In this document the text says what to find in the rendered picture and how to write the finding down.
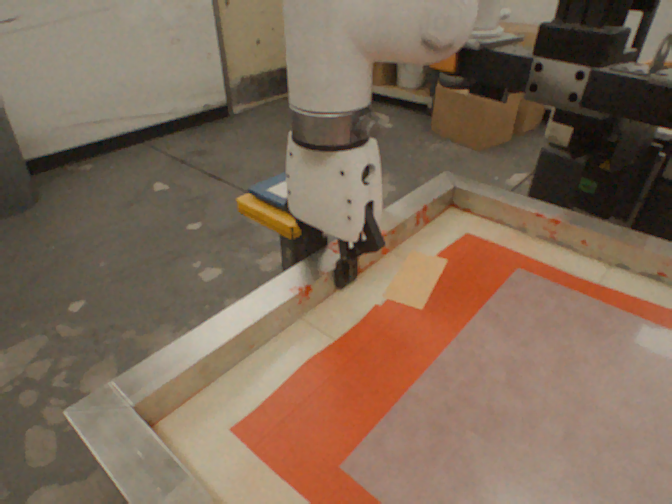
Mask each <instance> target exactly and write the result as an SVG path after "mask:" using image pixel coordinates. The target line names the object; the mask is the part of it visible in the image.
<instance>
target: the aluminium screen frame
mask: <svg viewBox="0 0 672 504"><path fill-rule="evenodd" d="M450 207H454V208H457V209H460V210H462V211H465V212H468V213H471V214H474V215H476V216H479V217H482V218H484V219H487V220H490V221H493V222H496V223H498V224H501V225H504V226H507V227H509V228H512V229H515V230H518V231H520V232H523V233H526V234H529V235H532V236H534V237H537V238H540V239H543V240H545V241H548V242H551V243H554V244H556V245H559V246H562V247H565V248H568V249H570V250H573V251H576V252H579V253H581V254H584V255H587V256H590V257H592V258H595V259H598V260H601V261H604V262H606V263H609V264H612V265H615V266H617V267H620V268H623V269H626V270H628V271H631V272H634V273H637V274H640V275H642V276H645V277H648V278H651V279H653V280H656V281H659V282H662V283H664V284H667V285H670V286H672V242H669V241H666V240H663V239H660V238H656V237H653V236H650V235H647V234H644V233H641V232H637V231H634V230H631V229H628V228H625V227H622V226H618V225H615V224H612V223H609V222H606V221H602V220H599V219H596V218H593V217H590V216H587V215H583V214H580V213H577V212H574V211H571V210H568V209H564V208H561V207H558V206H555V205H552V204H549V203H545V202H542V201H539V200H536V199H533V198H530V197H526V196H523V195H520V194H517V193H514V192H511V191H507V190H504V189H501V188H498V187H495V186H491V185H488V184H485V183H482V182H479V181H476V180H472V179H469V178H466V177H463V176H460V175H457V174H453V173H450V172H447V171H445V172H443V173H441V174H440V175H438V176H437V177H435V178H434V179H432V180H430V181H429V182H427V183H425V184H424V185H422V186H421V187H419V188H418V189H416V190H414V191H413V192H411V193H410V194H408V195H406V196H405V197H403V198H402V199H400V200H398V201H397V202H395V203H394V204H392V205H390V206H389V207H387V208H386V209H384V210H382V218H381V224H380V226H379V229H380V231H381V233H382V236H383V238H384V240H385V243H386V245H385V247H383V248H382V249H381V250H379V251H378V252H373V253H365V254H363V255H361V256H359V257H358V275H359V274H360V273H362V272H363V271H364V270H366V269H367V268H368V267H370V266H371V265H373V264H374V263H375V262H377V261H378V260H379V259H381V258H382V257H383V256H385V255H386V254H387V253H389V252H390V251H392V250H393V249H394V248H396V247H397V246H398V245H400V244H401V243H402V242H404V241H405V240H406V239H408V238H409V237H411V236H412V235H413V234H415V233H416V232H417V231H419V230H420V229H421V228H423V227H424V226H426V225H427V224H428V223H430V222H431V221H432V220H434V219H435V218H436V217H438V216H439V215H440V214H442V213H443V212H445V211H446V210H447V209H449V208H450ZM339 258H340V253H339V247H338V240H337V239H336V240H335V241H333V242H331V243H330V244H328V245H327V246H325V247H323V248H322V249H320V250H319V251H317V252H315V253H314V254H312V255H311V256H309V257H308V258H306V259H304V260H303V261H301V262H300V263H298V264H296V265H295V266H293V267H292V268H290V269H288V270H287V271H285V272H284V273H282V274H280V275H279V276H277V277H276V278H274V279H272V280H271V281H269V282H268V283H266V284H264V285H263V286H261V287H260V288H258V289H257V290H255V291H253V292H252V293H250V294H249V295H247V296H245V297H244V298H242V299H241V300H239V301H237V302H236V303H234V304H233V305H231V306H229V307H228V308H226V309H225V310H223V311H221V312H220V313H218V314H217V315H215V316H213V317H212V318H210V319H209V320H207V321H205V322H204V323H202V324H201V325H199V326H198V327H196V328H194V329H193V330H191V331H190V332H188V333H186V334H185V335H183V336H182V337H180V338H178V339H177V340H175V341H174V342H172V343H170V344H169V345H167V346H166V347H164V348H162V349H161V350H159V351H158V352H156V353H154V354H153V355H151V356H150V357H148V358H147V359H145V360H143V361H142V362H140V363H139V364H137V365H135V366H134V367H132V368H131V369H129V370H127V371H126V372H124V373H123V374H121V375H119V376H118V377H116V378H115V379H113V380H112V381H111V383H107V384H105V385H103V386H102V387H100V388H99V389H97V390H96V391H94V392H92V393H91V394H89V395H88V396H86V397H84V398H83V399H81V400H80V401H78V402H76V403H75V404H73V405H72V406H70V407H68V408H67V409H65V410H64V411H63V415H64V417H65V418H66V420H67V421H68V423H69V425H70V426H71V428H72V429H73V431H74V433H75V434H76V436H77V437H78V439H79V440H80V442H81V443H82V444H83V446H84V447H85V449H86V450H87V451H88V453H89V454H90V456H91V457H92V458H93V460H94V461H95V462H96V464H97V465H98V467H99V468H100V469H101V471H102V472H103V473H104V475H105V476H106V478H107V479H108V480H109V482H110V483H111V485H112V486H113V487H114V489H115V490H116V491H117V493H118V494H119V496H120V497H121V498H122V500H123V501H124V502H125V504H217V503H216V502H215V500H214V499H213V498H212V497H211V496H210V495H209V494H208V493H207V491H206V490H205V489H204V488H203V487H202V486H201V485H200V484H199V482H198V481H197V480H196V479H195V478H194V477H193V476H192V475H191V473H190V472H189V471H188V470H187V469H186V468H185V467H184V466H183V464H182V463H181V462H180V461H179V460H178V459H177V458H176V457H175V455H174V454H173V453H172V452H171V451H170V450H169V449H168V448H167V446H166V445H165V444H164V443H163V442H162V441H161V440H160V439H159V437H158V436H157V435H156V434H155V433H154V432H153V431H152V430H151V427H153V426H154V425H155V424H157V423H158V422H159V421H161V420H162V419H163V418H165V417H166V416H167V415H169V414H170V413H172V412H173V411H174V410H176V409H177V408H178V407H180V406H181V405H182V404H184V403H185V402H186V401H188V400H189V399H191V398H192V397H193V396H195V395H196V394H197V393H199V392H200V391H201V390H203V389H204V388H206V387H207V386H208V385H210V384H211V383H212V382H214V381H215V380H216V379H218V378H219V377H220V376H222V375H223V374H225V373H226V372H227V371H229V370H230V369H231V368H233V367H234V366H235V365H237V364H238V363H239V362H241V361H242V360H244V359H245V358H246V357H248V356H249V355H250V354H252V353H253V352H254V351H256V350H257V349H258V348H260V347H261V346H263V345H264V344H265V343H267V342H268V341H269V340H271V339H272V338H273V337H275V336H276V335H277V334H279V333H280V332H282V331H283V330H284V329H286V328H287V327H288V326H290V325H291V324H292V323H294V322H295V321H296V320H298V319H299V318H301V317H302V316H303V315H305V314H306V313H307V312H309V311H310V310H311V309H313V308H314V307H316V306H317V305H318V304H320V303H321V302H322V301H324V300H325V299H326V298H328V297H329V296H330V295H332V294H333V293H335V292H336V291H337V290H339V289H338V288H337V287H336V261H337V260H338V259H339Z"/></svg>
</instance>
